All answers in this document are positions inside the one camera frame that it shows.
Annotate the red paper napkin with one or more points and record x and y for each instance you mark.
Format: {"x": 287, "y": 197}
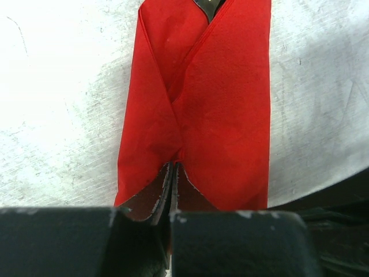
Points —
{"x": 199, "y": 95}

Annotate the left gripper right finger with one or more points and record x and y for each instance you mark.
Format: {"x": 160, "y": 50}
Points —
{"x": 236, "y": 243}

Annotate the green handled utensil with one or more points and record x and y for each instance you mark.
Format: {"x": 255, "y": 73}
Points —
{"x": 209, "y": 7}

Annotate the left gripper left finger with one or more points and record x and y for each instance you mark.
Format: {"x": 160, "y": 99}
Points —
{"x": 128, "y": 240}

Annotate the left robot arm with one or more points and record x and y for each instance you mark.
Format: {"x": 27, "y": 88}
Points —
{"x": 170, "y": 229}

